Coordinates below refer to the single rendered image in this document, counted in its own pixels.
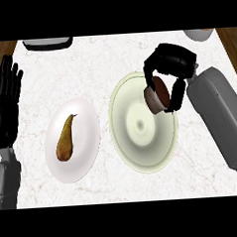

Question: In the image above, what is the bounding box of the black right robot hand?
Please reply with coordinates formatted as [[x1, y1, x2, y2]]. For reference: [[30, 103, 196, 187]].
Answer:
[[141, 41, 201, 115]]

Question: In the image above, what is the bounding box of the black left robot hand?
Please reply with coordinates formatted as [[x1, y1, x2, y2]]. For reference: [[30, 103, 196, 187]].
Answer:
[[0, 53, 29, 154]]

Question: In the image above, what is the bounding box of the pale green bowl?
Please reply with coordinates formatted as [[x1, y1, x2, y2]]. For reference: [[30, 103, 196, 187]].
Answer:
[[106, 69, 182, 177]]

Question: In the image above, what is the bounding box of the white oval placemat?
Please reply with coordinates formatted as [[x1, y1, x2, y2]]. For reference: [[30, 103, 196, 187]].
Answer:
[[41, 96, 104, 185]]

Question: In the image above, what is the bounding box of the white round container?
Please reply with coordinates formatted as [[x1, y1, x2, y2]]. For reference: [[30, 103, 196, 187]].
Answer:
[[182, 27, 217, 43]]

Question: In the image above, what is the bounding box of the brown pear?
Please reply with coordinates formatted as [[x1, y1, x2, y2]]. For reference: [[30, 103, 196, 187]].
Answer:
[[53, 113, 81, 163]]

